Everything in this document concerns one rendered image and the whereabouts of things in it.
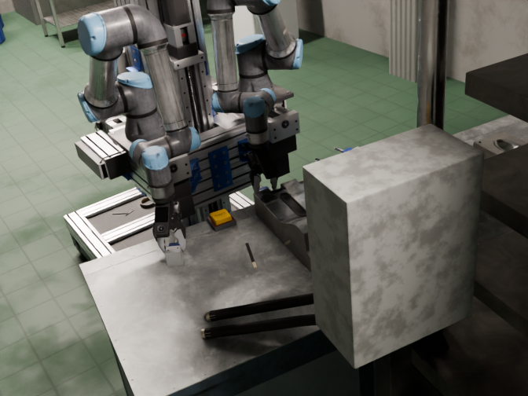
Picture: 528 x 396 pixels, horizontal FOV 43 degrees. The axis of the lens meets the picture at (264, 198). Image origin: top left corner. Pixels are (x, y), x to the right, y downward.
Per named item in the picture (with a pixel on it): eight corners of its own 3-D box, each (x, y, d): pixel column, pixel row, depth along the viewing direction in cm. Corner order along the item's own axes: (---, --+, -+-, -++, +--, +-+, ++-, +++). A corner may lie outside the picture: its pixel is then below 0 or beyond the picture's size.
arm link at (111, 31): (126, 119, 242) (139, 28, 193) (87, 131, 236) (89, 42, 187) (113, 92, 244) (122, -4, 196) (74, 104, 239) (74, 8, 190)
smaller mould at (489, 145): (472, 158, 254) (473, 141, 250) (502, 147, 259) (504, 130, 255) (510, 179, 238) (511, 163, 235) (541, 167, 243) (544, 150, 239)
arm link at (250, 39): (243, 64, 271) (239, 32, 264) (274, 64, 267) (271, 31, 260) (234, 75, 261) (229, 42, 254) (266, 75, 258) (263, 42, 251)
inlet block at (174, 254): (171, 243, 227) (169, 230, 224) (186, 242, 226) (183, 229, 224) (167, 266, 215) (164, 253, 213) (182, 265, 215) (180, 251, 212)
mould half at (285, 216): (255, 214, 236) (251, 181, 229) (319, 192, 245) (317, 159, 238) (328, 290, 197) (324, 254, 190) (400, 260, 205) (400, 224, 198)
